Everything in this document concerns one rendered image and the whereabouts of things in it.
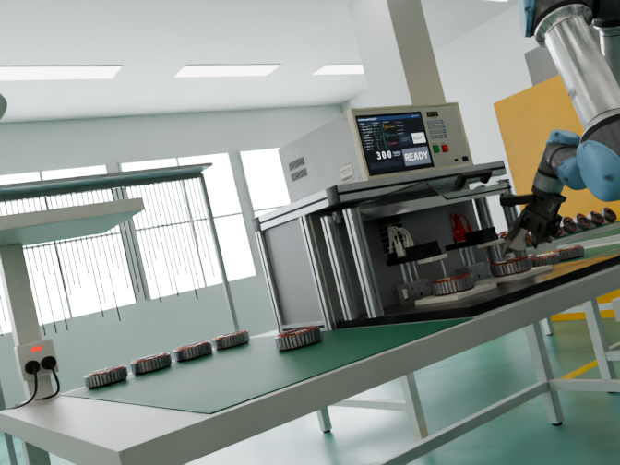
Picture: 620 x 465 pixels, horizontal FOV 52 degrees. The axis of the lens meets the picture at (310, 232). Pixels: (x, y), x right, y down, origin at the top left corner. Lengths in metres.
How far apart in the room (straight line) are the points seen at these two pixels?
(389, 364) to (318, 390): 0.16
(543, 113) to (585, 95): 4.30
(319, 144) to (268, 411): 1.02
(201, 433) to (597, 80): 0.94
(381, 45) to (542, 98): 1.53
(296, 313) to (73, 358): 6.03
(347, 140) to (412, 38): 4.42
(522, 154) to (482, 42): 2.87
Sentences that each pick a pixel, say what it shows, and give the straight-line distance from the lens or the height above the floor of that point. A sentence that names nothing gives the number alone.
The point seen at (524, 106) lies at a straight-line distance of 5.73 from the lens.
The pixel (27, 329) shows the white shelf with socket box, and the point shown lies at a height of 0.94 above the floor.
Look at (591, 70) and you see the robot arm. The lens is 1.35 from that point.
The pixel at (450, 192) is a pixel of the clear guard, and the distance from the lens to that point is 1.53.
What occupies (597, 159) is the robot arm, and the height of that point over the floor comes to 1.00.
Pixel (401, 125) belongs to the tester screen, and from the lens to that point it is 1.87.
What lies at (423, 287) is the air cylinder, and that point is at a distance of 1.78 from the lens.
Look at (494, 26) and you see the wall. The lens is 8.27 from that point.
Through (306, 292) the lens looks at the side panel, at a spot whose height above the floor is 0.86.
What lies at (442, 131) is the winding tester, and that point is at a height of 1.23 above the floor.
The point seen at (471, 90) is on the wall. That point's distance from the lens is 8.44.
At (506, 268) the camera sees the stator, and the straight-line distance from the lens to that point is 1.82.
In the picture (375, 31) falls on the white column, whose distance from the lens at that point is 6.21.
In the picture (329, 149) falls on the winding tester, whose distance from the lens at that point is 1.84.
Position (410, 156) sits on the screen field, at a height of 1.17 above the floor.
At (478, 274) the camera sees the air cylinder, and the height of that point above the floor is 0.79.
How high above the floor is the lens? 0.93
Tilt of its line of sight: 3 degrees up
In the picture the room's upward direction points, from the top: 13 degrees counter-clockwise
